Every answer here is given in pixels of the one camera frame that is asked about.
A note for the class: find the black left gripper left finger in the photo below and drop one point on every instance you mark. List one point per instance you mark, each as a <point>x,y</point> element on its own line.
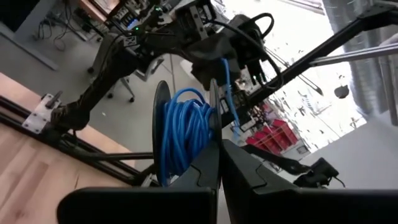
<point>186,202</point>

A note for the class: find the silver rig frame bar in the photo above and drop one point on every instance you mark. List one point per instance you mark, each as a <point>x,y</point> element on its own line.
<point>357,54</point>

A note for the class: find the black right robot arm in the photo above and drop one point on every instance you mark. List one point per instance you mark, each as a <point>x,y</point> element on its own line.
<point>118,62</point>

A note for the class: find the silver corner bracket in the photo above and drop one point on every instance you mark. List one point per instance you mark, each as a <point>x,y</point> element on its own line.
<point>40,113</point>

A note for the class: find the black rig frame bar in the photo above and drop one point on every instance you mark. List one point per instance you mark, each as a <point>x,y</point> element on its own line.
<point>335,40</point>

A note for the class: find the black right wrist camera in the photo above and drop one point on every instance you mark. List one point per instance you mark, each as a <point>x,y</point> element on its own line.
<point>248,40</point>

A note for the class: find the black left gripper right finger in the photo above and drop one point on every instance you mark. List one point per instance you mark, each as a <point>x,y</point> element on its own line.
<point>264,202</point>

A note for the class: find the silver ventilation duct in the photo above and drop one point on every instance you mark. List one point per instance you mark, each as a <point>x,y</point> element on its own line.
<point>367,62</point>

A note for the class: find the red storage bins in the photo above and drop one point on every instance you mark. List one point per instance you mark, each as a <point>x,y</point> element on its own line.
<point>273,137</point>

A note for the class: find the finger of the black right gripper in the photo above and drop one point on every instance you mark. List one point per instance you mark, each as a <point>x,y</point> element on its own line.
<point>206,65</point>
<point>232,56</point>

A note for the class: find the black ceiling spot lamp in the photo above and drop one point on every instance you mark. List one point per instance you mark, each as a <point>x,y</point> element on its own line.
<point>342,91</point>

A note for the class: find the black table frame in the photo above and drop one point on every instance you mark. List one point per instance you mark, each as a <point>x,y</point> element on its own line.
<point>93,152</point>

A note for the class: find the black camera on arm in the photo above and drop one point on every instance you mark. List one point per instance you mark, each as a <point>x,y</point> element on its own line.
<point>317,174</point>

